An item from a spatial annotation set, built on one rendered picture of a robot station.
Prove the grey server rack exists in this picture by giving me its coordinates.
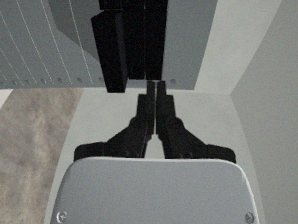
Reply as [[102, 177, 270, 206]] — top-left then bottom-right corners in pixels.
[[0, 0, 218, 93]]

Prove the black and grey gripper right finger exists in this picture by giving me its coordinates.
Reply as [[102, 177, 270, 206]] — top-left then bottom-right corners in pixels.
[[156, 80, 236, 164]]

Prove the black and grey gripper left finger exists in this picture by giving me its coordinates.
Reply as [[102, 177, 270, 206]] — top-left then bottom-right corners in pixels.
[[73, 80, 155, 162]]

